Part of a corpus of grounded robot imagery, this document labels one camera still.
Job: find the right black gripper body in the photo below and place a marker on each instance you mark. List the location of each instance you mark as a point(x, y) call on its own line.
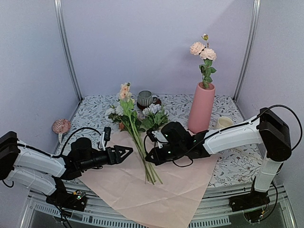
point(177, 151)

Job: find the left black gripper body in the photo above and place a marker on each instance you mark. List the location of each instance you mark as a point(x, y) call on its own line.
point(91, 163)

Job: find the peach blossom flower stem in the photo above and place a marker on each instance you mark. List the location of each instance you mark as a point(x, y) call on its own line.
point(129, 119)

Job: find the pink wrapping paper sheet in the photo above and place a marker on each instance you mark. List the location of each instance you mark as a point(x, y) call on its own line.
point(147, 190)

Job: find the pink rose flower stem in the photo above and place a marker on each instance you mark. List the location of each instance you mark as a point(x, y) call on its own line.
point(207, 55)

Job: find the cream printed ribbon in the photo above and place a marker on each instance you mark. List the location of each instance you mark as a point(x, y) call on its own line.
point(241, 156)

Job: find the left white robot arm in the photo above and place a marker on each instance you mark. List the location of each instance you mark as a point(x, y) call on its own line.
point(40, 170)

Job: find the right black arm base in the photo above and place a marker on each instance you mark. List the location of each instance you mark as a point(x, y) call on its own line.
point(254, 203)

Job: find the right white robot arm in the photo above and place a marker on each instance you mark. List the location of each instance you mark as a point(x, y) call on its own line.
point(265, 128)

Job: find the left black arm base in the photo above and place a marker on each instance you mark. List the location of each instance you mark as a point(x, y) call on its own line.
point(62, 199)

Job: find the tall pink vase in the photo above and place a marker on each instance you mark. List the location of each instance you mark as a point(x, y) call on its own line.
point(201, 109)

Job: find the pink patterned ball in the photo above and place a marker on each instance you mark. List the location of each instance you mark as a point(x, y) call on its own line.
point(61, 126)

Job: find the white blue hydrangea stem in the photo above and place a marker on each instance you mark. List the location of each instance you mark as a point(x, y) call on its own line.
point(155, 116)

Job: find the white flower stem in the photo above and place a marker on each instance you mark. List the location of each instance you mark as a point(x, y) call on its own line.
point(117, 114)

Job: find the floral patterned table mat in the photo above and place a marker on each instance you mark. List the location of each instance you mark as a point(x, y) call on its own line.
point(90, 119)

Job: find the cream ceramic mug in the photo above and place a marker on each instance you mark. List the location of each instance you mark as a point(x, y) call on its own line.
point(223, 122)

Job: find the striped grey ceramic cup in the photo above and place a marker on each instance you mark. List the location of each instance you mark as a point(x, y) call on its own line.
point(145, 98)

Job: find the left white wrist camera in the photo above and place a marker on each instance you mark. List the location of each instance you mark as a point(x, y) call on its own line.
point(104, 138)

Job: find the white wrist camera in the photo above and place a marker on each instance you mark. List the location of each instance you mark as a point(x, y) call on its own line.
point(158, 137)
point(104, 138)

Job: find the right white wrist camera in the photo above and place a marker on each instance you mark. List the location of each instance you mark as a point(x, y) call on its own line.
point(158, 137)

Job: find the left aluminium frame post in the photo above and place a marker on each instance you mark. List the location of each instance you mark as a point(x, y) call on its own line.
point(66, 49)

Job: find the aluminium frame post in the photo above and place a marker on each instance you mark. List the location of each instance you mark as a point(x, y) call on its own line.
point(66, 49)
point(249, 46)

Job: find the right aluminium frame post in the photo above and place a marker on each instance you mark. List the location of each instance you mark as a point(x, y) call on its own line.
point(249, 46)

